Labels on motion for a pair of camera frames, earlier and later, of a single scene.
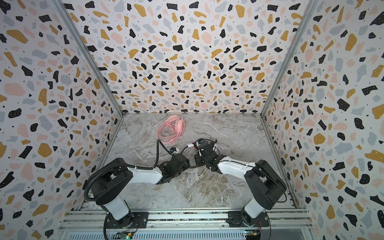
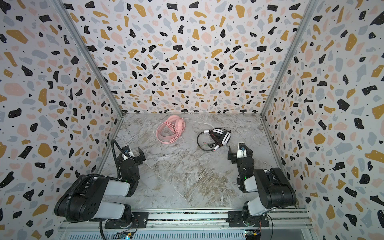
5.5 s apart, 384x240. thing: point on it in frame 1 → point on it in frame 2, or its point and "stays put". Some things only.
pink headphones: [169, 130] stays put
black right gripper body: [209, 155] → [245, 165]
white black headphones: [215, 146] → [211, 140]
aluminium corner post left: [63, 10] stays put
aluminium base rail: [90, 225] stays put
